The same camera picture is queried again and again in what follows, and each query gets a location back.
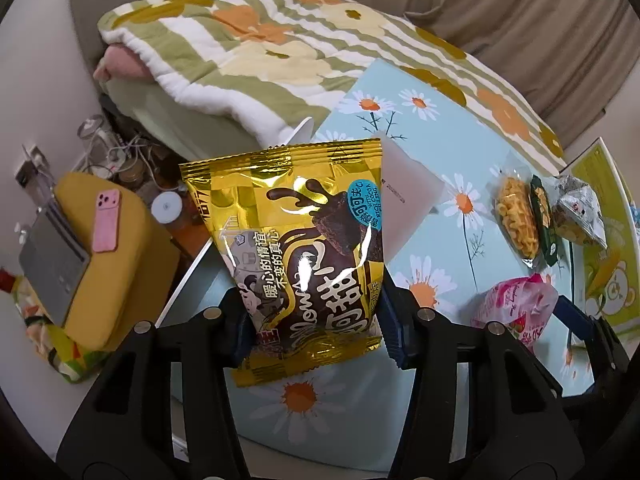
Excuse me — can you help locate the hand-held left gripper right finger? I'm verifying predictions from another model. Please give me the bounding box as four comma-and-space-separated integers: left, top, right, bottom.
377, 265, 586, 480

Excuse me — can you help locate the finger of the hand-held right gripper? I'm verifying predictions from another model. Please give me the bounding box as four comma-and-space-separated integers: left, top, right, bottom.
556, 294, 632, 401

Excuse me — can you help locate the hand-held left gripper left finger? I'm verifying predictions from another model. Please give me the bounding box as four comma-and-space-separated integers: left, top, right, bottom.
55, 287, 251, 480

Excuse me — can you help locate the yellow-green cardboard box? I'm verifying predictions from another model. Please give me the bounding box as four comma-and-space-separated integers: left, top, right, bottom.
570, 137, 640, 336

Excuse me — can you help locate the pink and white snack packet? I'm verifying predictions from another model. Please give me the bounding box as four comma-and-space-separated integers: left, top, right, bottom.
471, 274, 560, 356

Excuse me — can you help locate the gold chocolate snack packet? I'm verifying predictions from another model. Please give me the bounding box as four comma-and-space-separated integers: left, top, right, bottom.
179, 137, 386, 388

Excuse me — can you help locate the clear packet of yellow snacks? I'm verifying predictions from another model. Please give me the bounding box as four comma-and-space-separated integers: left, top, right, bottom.
494, 174, 542, 267

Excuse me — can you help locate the dark green snack packet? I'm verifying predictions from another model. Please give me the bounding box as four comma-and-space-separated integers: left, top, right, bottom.
529, 175, 562, 267

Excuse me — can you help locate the silver snack packet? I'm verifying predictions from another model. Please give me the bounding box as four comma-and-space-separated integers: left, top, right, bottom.
556, 175, 609, 251

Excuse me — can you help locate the yellow cushion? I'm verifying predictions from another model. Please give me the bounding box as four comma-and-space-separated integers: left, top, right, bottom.
54, 172, 182, 352

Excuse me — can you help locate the beige tablet case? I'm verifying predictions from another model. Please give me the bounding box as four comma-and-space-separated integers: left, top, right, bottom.
380, 137, 446, 261

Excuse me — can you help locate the white round lid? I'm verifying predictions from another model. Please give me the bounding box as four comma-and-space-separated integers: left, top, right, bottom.
150, 190, 184, 224

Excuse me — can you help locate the pink phone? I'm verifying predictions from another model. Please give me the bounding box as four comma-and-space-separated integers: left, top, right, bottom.
92, 187, 123, 253

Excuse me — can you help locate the colourful printed bag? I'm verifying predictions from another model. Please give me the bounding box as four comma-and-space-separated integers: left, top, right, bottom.
0, 267, 113, 386

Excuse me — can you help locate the grey laptop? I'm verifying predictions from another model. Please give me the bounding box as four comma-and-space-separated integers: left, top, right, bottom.
19, 199, 92, 327

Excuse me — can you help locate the daisy print tablecloth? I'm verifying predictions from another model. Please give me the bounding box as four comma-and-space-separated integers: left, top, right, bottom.
170, 57, 601, 476

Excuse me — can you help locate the green striped floral blanket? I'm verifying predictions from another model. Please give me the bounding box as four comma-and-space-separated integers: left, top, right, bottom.
97, 0, 566, 171

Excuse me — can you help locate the pink pillow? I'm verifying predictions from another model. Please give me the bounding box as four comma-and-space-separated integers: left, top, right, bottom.
92, 44, 151, 82

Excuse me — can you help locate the beige curtain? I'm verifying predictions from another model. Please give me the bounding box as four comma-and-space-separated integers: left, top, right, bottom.
290, 0, 640, 133

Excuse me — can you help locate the tangle of white cables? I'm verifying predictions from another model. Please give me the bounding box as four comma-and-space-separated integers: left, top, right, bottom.
75, 115, 171, 196

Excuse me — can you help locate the wall socket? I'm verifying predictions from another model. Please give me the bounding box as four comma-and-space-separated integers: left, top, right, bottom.
14, 144, 51, 186

